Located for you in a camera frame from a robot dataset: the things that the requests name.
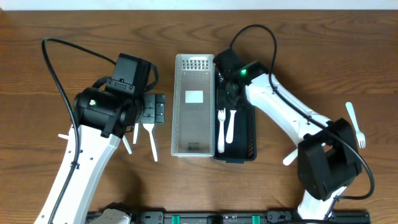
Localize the black perforated plastic basket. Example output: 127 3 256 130
213 71 257 164

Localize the white plastic utensil far left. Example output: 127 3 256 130
58 134 69 140

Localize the white perforated plastic basket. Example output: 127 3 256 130
171 54 215 157

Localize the white plastic fork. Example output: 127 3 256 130
345 101 366 148
282 148 298 166
218 109 226 153

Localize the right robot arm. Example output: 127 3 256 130
213 49 363 221

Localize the white plastic spoon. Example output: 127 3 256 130
132 123 139 144
143 123 159 162
226 110 237 144
122 135 132 154

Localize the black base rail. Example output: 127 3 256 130
85 210 371 224

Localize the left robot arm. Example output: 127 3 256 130
36 54 165 223

